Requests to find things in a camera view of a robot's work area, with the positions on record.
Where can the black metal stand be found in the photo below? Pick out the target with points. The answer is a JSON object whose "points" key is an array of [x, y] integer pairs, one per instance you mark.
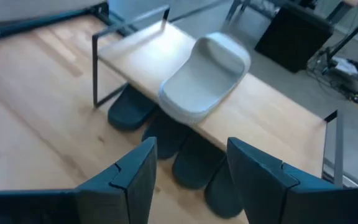
{"points": [[353, 32]]}

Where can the white power strip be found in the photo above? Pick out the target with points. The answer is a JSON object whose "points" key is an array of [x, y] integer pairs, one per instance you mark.
{"points": [[345, 65]]}

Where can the white rubber slide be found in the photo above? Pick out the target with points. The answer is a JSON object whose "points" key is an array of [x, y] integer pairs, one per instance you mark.
{"points": [[197, 87]]}

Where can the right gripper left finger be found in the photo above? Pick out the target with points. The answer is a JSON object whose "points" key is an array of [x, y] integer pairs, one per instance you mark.
{"points": [[120, 199]]}

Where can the black equipment case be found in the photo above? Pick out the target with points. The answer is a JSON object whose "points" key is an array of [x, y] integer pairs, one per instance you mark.
{"points": [[291, 37]]}

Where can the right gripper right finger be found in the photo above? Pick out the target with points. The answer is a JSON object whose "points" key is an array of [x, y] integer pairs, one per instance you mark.
{"points": [[275, 199]]}

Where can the wooden shelf with black frame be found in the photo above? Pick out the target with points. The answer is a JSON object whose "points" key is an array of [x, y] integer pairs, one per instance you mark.
{"points": [[259, 118]]}

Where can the black table frame rail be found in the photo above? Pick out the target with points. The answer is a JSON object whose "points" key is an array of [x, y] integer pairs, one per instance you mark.
{"points": [[42, 23]]}

